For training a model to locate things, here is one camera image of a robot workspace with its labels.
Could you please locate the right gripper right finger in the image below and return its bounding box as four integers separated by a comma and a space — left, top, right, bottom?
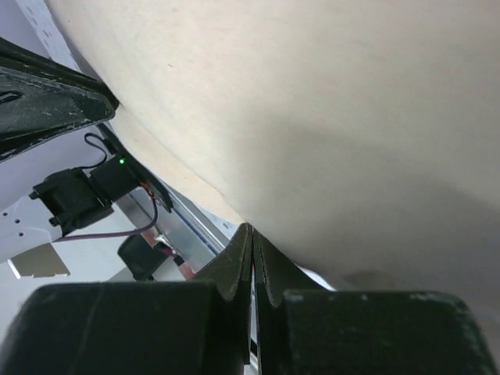
252, 233, 498, 374

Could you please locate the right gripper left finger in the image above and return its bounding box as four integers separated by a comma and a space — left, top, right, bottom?
1, 224, 252, 375

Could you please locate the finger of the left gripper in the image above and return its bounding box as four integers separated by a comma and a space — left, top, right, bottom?
1, 38, 118, 162

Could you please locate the beige cloth mat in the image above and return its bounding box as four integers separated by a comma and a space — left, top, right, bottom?
45, 0, 500, 313

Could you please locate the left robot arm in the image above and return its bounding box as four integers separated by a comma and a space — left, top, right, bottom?
1, 39, 173, 262

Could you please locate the aluminium frame rail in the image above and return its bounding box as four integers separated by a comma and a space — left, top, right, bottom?
143, 188, 237, 281

